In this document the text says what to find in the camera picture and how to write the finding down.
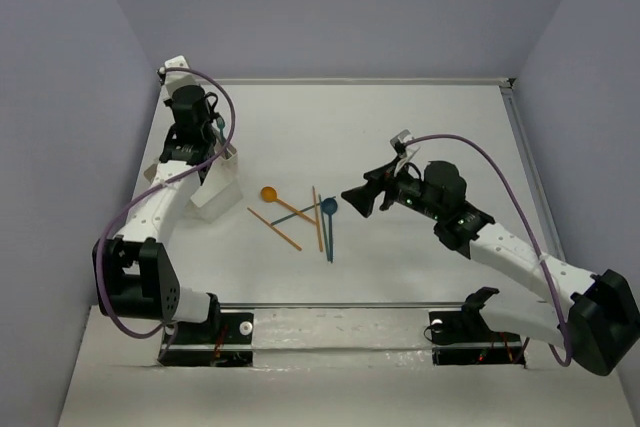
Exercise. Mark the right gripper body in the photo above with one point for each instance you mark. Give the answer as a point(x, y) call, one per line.
point(405, 189)

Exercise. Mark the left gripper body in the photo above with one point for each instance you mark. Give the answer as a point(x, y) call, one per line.
point(211, 156)

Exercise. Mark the blue plastic spoon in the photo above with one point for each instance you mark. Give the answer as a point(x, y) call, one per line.
point(330, 207)

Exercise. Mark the teal fork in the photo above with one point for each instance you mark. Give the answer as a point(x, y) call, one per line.
point(221, 126)

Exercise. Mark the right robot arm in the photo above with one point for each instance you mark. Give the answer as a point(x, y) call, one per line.
point(594, 317)

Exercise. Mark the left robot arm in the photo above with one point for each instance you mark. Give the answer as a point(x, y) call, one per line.
point(138, 279)

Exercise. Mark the teal chopstick crossing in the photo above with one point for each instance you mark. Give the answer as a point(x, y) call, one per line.
point(293, 215)

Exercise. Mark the white utensil caddy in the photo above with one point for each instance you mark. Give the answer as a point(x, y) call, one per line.
point(220, 191)

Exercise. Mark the orange chopstick middle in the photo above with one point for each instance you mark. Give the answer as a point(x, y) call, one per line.
point(317, 220)

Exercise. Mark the orange chopstick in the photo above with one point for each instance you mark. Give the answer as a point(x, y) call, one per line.
point(275, 229)
point(317, 220)

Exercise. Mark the orange chopstick left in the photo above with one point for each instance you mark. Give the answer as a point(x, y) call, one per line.
point(275, 229)

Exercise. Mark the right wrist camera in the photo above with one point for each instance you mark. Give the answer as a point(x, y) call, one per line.
point(404, 150)

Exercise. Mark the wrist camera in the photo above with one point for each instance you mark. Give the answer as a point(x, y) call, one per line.
point(404, 150)
point(175, 74)

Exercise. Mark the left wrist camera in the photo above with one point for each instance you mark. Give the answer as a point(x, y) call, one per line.
point(175, 74)

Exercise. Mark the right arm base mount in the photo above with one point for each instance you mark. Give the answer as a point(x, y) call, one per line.
point(462, 338)

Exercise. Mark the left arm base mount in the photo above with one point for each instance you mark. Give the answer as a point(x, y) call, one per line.
point(223, 342)

